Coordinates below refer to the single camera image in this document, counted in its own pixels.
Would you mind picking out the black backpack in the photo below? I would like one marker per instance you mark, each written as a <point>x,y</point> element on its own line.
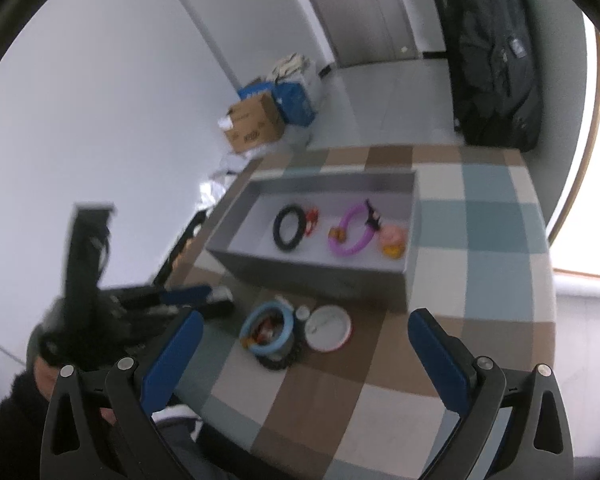
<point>495,60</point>

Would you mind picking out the beige canvas bag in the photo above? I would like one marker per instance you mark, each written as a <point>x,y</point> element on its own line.
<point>292,67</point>

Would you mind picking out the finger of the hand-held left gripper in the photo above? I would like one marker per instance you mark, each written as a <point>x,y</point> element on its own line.
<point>215,309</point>
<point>187,294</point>

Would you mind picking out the large white plastic package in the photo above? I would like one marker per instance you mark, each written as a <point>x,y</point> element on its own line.
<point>227,180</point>

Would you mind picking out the dark clothing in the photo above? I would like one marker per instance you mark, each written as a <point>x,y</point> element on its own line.
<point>215,450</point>

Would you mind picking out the person's left forearm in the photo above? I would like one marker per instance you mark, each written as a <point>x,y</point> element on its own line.
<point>10,430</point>

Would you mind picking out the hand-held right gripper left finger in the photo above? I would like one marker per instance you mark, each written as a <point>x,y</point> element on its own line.
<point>172,355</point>

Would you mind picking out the blue cardboard box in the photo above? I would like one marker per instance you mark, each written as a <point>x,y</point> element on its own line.
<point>295,102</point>

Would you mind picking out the grey door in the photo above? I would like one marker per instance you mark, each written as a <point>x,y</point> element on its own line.
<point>360,10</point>

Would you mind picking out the black hair clip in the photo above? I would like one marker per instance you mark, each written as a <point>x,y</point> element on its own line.
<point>372,217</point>

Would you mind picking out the small red ornament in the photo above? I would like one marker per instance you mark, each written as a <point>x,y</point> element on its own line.
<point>311,217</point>

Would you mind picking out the checkered tablecloth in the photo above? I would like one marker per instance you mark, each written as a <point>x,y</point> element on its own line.
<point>380,360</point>

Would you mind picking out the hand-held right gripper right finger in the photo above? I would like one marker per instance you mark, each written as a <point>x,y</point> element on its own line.
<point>440,360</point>

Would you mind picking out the pink pig toy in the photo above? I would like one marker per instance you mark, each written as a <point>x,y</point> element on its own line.
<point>392,237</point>

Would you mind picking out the grey box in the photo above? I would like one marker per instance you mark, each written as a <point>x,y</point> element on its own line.
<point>330,280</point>

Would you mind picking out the pink-rimmed white round badge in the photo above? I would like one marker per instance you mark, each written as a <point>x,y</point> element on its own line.
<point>327,327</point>

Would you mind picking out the person's left hand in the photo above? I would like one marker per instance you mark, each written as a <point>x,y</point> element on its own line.
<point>45,377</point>

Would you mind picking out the brown cardboard box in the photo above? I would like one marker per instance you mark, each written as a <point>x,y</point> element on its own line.
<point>255,122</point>

